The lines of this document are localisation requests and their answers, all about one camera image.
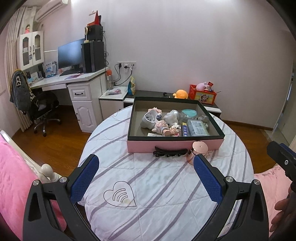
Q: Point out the black computer tower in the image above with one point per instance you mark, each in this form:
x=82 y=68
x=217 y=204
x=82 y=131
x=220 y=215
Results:
x=93 y=57

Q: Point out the low black white cabinet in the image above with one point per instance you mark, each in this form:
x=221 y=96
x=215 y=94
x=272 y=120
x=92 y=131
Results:
x=128 y=101

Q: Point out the white bedside cabinet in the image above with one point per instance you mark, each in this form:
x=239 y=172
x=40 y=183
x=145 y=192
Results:
x=111 y=101

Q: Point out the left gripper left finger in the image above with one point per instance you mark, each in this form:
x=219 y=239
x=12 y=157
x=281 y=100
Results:
x=40 y=221

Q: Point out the teal lid round container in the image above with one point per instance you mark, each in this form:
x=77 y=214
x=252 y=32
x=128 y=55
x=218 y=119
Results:
x=189 y=113

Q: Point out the pink block brick toy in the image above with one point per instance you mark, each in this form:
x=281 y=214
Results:
x=159 y=111

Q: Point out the pink storage box tray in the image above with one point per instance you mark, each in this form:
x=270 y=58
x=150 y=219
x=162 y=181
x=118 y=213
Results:
x=143 y=140

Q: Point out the yellow blue snack bag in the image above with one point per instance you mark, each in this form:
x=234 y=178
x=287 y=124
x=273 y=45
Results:
x=131 y=86

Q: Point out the black hair claw clip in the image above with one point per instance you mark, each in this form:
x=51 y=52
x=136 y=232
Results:
x=158 y=152

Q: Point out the white desk with drawers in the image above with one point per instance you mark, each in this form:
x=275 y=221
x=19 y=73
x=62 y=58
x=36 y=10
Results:
x=84 y=91

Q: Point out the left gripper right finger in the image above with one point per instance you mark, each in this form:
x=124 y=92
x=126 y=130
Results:
x=241 y=212

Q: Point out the white air conditioner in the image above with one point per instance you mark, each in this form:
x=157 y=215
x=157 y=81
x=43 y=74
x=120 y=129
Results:
x=49 y=8

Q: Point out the white bed post knob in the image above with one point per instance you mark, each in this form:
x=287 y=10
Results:
x=47 y=170

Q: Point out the clear glass liquid bottle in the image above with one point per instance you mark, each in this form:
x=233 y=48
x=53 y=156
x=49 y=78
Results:
x=204 y=119

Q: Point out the white pink doll figurine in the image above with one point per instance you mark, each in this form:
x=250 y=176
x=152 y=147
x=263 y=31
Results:
x=175 y=129

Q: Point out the black computer monitor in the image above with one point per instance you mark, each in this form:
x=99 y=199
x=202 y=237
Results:
x=69 y=55

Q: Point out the black office chair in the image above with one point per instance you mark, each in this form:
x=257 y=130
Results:
x=43 y=106

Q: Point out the blue yellow tube box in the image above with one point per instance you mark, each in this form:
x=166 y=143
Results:
x=184 y=130

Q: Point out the orange octopus plush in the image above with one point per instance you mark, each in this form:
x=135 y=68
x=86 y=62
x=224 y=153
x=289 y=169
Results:
x=180 y=94

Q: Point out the white glass door cabinet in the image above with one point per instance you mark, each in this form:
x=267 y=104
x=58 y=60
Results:
x=30 y=50

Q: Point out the rose gold round case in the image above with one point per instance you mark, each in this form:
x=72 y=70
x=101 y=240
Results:
x=198 y=147

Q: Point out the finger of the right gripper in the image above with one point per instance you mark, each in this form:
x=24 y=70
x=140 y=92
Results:
x=284 y=159
x=288 y=149

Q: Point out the person right hand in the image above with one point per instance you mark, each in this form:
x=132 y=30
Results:
x=280 y=206

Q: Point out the clear plastic labelled box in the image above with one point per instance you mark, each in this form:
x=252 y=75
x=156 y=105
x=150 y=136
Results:
x=196 y=128

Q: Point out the red toy crate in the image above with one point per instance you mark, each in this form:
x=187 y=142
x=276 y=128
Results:
x=202 y=96

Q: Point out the white striped quilted tablecloth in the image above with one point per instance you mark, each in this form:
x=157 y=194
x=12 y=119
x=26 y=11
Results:
x=139 y=196

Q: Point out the white wall socket strip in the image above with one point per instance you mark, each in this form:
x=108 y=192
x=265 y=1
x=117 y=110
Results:
x=129 y=64

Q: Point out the black speaker on tower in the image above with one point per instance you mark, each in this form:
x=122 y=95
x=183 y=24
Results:
x=94 y=33

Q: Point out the orange cap water bottle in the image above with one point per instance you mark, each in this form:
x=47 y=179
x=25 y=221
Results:
x=109 y=78

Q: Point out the white mosquito repellent plug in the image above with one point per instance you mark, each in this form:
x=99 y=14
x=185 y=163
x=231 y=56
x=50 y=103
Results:
x=149 y=119

